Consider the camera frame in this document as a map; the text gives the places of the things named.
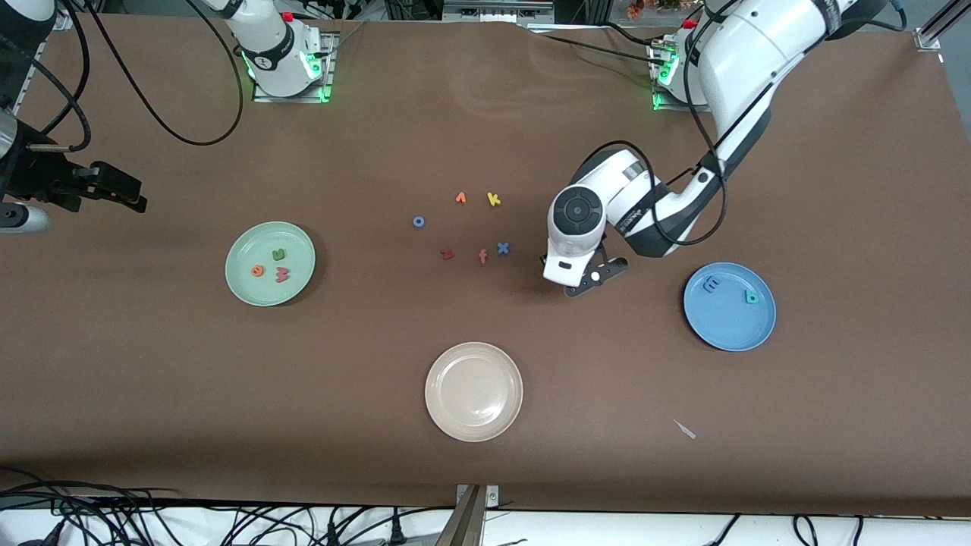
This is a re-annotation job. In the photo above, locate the mint green plate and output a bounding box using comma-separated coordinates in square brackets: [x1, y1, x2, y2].
[225, 221, 317, 308]

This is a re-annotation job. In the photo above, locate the brown table covering sheet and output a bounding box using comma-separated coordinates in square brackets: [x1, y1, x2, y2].
[0, 14, 971, 518]

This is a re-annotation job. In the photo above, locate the beige plate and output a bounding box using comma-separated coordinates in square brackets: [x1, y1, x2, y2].
[424, 341, 524, 443]

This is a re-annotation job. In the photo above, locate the grey power strip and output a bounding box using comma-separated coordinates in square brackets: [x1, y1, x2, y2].
[442, 0, 555, 24]

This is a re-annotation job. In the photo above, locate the orange leafy decoration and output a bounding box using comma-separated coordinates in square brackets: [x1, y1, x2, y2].
[626, 0, 702, 20]

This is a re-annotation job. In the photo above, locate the blue plate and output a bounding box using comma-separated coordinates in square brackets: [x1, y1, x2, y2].
[683, 262, 778, 353]

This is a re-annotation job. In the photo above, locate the short black right gripper cable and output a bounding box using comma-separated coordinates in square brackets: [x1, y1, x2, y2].
[27, 0, 93, 152]

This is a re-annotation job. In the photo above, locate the long black right arm cable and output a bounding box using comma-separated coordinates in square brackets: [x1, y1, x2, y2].
[80, 0, 245, 146]

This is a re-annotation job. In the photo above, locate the silver aluminium frame rail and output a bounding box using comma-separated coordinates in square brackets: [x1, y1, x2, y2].
[17, 45, 40, 103]
[914, 0, 971, 52]

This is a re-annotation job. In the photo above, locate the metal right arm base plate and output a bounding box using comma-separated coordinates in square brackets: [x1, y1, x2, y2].
[252, 30, 336, 104]

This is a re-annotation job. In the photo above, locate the grey metal post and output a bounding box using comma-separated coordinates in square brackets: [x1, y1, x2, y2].
[435, 485, 488, 546]

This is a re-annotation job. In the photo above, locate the black cable across table sheet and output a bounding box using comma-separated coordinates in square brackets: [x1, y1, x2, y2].
[531, 30, 668, 61]

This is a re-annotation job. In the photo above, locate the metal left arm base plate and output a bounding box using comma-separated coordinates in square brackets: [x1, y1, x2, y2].
[651, 38, 710, 114]

